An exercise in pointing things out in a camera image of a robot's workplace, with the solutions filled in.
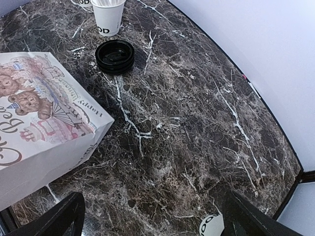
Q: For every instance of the white paper takeout bag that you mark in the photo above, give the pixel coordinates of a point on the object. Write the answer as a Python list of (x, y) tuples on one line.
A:
[(49, 124)]

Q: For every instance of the stack of black cup lids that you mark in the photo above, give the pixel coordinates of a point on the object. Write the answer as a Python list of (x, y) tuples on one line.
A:
[(115, 57)]

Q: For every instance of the black right frame post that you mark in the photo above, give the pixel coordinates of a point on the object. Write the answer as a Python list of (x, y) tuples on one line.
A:
[(308, 177)]

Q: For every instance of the white paper coffee cup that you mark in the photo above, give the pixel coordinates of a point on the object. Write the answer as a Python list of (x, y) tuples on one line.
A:
[(212, 225)]

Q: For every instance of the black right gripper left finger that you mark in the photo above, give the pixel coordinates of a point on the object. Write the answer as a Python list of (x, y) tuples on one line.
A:
[(68, 214)]

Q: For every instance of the bundle of white wrapped straws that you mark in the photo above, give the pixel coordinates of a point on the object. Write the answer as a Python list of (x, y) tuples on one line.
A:
[(109, 2)]

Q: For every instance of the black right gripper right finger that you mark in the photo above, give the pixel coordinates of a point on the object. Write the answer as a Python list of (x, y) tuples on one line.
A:
[(241, 218)]

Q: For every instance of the white cup holding straws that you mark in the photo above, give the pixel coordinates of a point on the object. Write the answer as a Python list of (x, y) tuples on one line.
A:
[(108, 19)]

